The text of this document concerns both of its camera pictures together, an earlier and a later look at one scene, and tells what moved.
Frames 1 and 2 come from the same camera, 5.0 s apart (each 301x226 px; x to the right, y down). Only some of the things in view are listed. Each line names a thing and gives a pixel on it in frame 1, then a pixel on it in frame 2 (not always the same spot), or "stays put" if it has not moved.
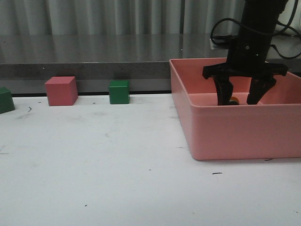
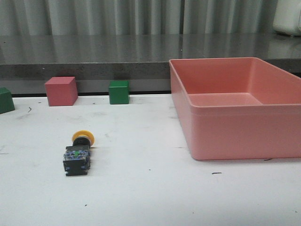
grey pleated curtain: (115, 17) stays put
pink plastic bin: (271, 129) stays put
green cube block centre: (119, 92) stays put
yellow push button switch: (233, 100) → (76, 158)
